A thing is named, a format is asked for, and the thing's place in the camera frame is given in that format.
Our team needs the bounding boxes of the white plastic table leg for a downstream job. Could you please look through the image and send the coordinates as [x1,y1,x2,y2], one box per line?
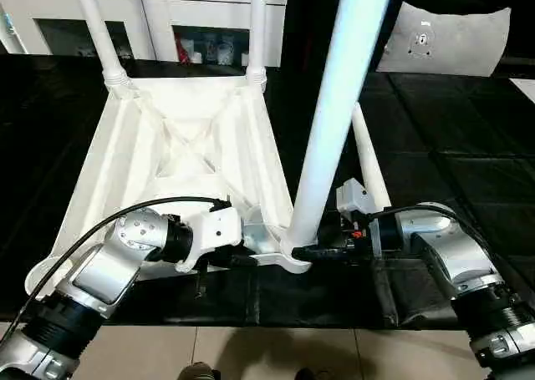
[71,0,136,95]
[244,0,271,90]
[350,103,392,214]
[279,0,399,261]

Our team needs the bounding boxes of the white plastic table top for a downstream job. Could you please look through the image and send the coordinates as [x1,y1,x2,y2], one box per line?
[23,73,313,302]

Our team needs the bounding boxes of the black work mat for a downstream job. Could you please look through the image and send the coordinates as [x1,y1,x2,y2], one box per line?
[0,53,535,331]

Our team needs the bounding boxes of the white flat board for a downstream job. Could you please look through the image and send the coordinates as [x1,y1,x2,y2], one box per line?
[510,78,535,104]

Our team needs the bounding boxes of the white glass-door cabinet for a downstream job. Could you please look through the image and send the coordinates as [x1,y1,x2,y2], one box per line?
[0,0,290,67]

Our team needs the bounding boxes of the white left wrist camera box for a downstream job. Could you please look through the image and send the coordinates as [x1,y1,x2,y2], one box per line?
[174,203,246,274]

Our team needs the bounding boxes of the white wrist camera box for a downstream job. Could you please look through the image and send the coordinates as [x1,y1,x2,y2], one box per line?
[174,203,246,274]
[335,179,374,224]

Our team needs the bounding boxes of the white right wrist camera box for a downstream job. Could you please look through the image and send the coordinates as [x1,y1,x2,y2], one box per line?
[335,179,374,224]

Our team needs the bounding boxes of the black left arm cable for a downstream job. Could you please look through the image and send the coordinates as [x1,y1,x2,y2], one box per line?
[0,196,233,347]

